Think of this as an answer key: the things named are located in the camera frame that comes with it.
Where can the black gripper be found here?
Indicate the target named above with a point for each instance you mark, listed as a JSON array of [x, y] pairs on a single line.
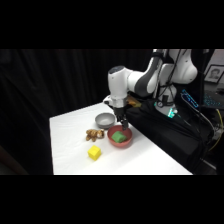
[[119, 114]]

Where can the green triangle block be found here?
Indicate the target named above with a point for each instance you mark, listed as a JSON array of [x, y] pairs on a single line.
[[119, 137]]

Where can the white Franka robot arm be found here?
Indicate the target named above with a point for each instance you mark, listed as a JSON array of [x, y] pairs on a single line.
[[118, 83]]

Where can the grey bowl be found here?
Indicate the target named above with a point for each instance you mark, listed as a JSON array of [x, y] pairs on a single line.
[[104, 120]]

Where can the pink bowl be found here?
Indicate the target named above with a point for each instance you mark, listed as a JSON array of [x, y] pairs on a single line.
[[112, 142]]

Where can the brown plush tiger toy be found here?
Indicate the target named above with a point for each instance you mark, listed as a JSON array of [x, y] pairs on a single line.
[[94, 134]]

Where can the yellow cube block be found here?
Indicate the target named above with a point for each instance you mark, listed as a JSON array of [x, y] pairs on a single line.
[[94, 152]]

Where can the black covered robot stand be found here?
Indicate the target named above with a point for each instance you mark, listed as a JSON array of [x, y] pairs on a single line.
[[166, 140]]

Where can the small green light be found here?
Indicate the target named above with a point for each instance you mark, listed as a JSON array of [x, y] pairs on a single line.
[[172, 113]]

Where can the black curtain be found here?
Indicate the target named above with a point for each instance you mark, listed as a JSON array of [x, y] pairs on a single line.
[[33, 100]]

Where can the framed portrait picture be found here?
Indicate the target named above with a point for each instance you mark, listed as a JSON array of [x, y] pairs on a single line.
[[214, 74]]

